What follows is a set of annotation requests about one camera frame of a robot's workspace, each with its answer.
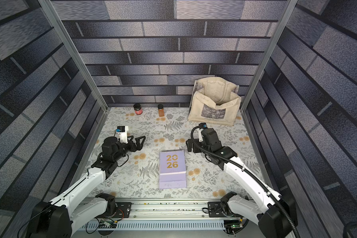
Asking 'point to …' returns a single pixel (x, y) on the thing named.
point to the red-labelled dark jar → (138, 108)
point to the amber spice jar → (161, 110)
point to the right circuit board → (233, 223)
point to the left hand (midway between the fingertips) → (139, 136)
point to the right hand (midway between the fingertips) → (193, 140)
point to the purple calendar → (172, 170)
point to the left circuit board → (107, 224)
